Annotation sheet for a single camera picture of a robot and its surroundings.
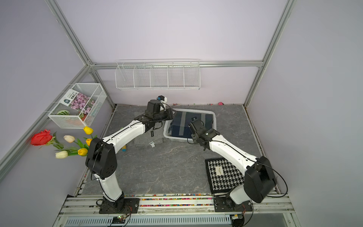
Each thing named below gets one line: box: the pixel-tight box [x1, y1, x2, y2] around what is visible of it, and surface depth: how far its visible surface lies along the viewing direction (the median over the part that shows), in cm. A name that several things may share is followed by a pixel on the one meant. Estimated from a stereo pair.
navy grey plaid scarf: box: [170, 111, 215, 139], surface depth 101 cm
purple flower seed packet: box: [59, 88, 96, 115], surface depth 76 cm
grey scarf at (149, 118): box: [134, 108, 174, 133], surface depth 71 cm
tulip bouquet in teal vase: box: [54, 126, 98, 159], surface depth 68 cm
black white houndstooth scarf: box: [204, 157, 245, 195], surface depth 81 cm
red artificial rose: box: [30, 129, 64, 149], surface depth 61 cm
